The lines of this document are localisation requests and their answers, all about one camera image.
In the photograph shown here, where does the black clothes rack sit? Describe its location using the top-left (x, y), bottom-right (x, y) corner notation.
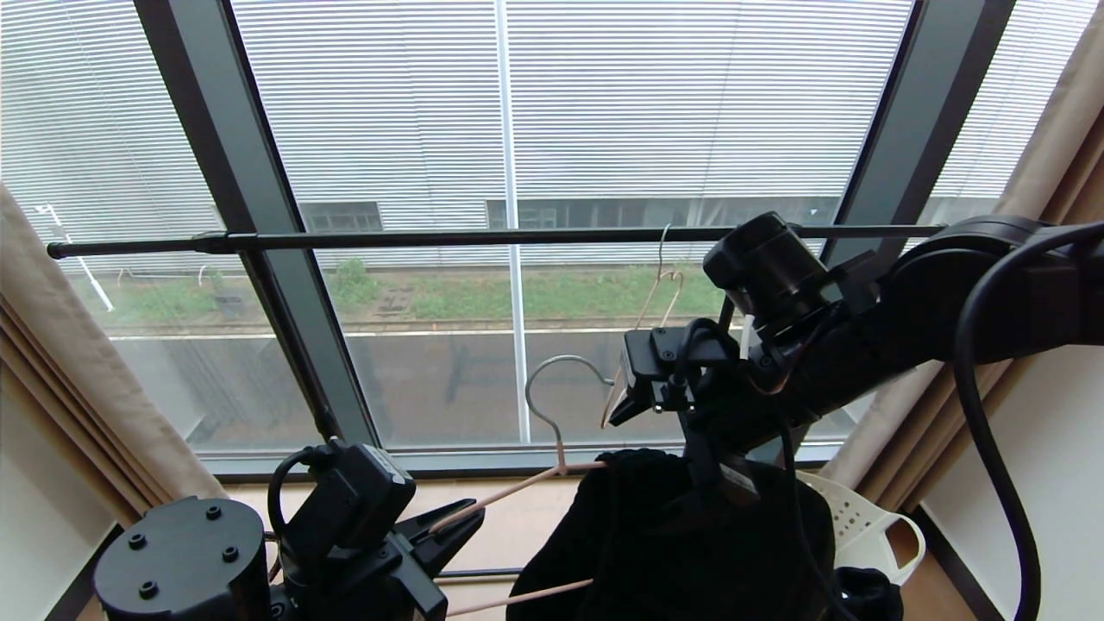
top-left (47, 223), bottom-right (945, 579)

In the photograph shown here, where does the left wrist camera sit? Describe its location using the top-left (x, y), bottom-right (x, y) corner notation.
top-left (280, 442), bottom-right (417, 561)

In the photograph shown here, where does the window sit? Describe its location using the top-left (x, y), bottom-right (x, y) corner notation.
top-left (0, 0), bottom-right (1104, 475)

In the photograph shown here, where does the black garment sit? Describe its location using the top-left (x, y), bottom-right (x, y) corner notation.
top-left (832, 567), bottom-right (904, 621)
top-left (506, 448), bottom-right (836, 621)

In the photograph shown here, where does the beige curtain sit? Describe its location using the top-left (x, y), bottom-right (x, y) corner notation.
top-left (819, 0), bottom-right (1104, 511)
top-left (0, 185), bottom-right (227, 527)

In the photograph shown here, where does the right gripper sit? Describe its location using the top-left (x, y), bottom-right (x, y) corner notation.
top-left (677, 384), bottom-right (809, 507)

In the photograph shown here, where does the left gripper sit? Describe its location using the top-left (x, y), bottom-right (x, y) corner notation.
top-left (283, 530), bottom-right (451, 621)

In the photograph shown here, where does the pink clothes hanger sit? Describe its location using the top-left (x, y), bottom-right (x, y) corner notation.
top-left (601, 226), bottom-right (685, 428)
top-left (429, 354), bottom-right (615, 618)

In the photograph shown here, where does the white laundry basket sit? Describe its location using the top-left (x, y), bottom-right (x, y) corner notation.
top-left (798, 470), bottom-right (926, 587)

